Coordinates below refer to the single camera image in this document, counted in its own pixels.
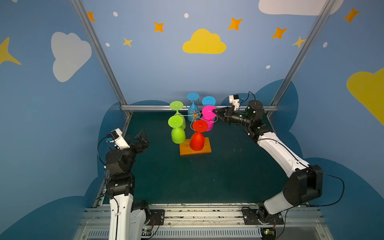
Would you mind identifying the pink wine glass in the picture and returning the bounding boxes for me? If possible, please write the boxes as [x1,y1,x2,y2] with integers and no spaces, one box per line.
[202,105,216,132]

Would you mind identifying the red wine glass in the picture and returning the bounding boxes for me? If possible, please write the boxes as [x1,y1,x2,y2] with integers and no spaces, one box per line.
[190,120,208,151]

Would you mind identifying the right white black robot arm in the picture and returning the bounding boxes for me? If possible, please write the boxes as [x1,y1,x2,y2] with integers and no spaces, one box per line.
[213,100,323,224]

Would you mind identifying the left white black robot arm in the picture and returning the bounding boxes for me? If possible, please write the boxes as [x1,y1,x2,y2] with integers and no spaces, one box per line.
[106,129,150,240]

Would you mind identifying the right blue wine glass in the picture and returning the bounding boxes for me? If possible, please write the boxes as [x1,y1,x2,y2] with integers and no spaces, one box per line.
[202,96,216,106]

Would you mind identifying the blue wine glass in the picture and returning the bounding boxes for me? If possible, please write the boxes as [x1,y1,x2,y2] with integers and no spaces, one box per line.
[202,96,216,106]
[187,93,200,123]

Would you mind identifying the left blue wine glass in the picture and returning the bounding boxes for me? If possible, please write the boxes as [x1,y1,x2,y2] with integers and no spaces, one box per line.
[187,93,200,123]

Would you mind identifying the front green wine glass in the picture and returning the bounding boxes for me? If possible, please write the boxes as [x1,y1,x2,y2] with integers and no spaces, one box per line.
[168,116,186,144]

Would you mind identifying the green wine glass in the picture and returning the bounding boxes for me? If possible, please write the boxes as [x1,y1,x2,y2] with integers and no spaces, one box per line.
[168,116,186,144]
[170,101,186,129]

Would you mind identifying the orange wooden rack base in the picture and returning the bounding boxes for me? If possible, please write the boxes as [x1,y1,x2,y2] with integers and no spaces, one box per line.
[179,137,212,156]

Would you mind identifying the back green wine glass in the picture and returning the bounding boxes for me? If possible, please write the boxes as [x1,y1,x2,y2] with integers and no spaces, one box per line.
[170,101,186,129]

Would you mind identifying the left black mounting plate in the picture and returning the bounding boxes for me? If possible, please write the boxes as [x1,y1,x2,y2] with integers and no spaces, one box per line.
[145,210,165,226]

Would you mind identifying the black mounting plate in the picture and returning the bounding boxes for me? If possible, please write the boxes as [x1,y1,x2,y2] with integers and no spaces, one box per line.
[241,207,284,225]
[145,210,165,226]

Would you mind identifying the aluminium front base rails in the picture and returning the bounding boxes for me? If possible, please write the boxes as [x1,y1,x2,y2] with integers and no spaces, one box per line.
[74,203,333,240]

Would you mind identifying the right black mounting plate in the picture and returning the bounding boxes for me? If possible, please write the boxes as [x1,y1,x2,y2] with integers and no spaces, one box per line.
[241,207,284,225]

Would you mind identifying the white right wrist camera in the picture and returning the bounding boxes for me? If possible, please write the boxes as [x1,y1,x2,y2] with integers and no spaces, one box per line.
[229,95,241,111]

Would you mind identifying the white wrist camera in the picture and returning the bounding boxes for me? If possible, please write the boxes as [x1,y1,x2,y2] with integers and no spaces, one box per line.
[110,128,130,150]
[229,95,241,111]

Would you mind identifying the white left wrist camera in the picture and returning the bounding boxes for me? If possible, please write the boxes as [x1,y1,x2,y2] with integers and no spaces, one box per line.
[110,128,130,150]

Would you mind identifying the gold wire glass rack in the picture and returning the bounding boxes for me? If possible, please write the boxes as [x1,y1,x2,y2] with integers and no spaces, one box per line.
[193,110,203,123]

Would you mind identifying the horizontal aluminium back rail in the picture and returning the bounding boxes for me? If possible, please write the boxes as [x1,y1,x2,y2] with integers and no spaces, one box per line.
[121,105,278,112]

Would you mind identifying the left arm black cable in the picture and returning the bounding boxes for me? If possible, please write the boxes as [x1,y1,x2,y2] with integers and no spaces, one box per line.
[96,136,112,169]

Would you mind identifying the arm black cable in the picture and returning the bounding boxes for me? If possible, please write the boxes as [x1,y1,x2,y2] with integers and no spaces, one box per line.
[96,136,112,169]
[305,164,346,208]

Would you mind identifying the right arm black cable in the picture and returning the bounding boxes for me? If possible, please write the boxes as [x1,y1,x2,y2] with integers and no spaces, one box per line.
[305,164,346,208]

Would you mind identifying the left aluminium corner post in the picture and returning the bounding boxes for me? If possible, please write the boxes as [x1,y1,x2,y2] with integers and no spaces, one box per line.
[71,0,132,118]

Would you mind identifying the aluminium corner post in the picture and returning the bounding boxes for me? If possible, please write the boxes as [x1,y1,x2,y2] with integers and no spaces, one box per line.
[71,0,132,118]
[267,0,337,118]

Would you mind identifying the right aluminium corner post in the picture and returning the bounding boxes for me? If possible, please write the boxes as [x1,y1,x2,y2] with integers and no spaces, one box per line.
[267,0,337,118]

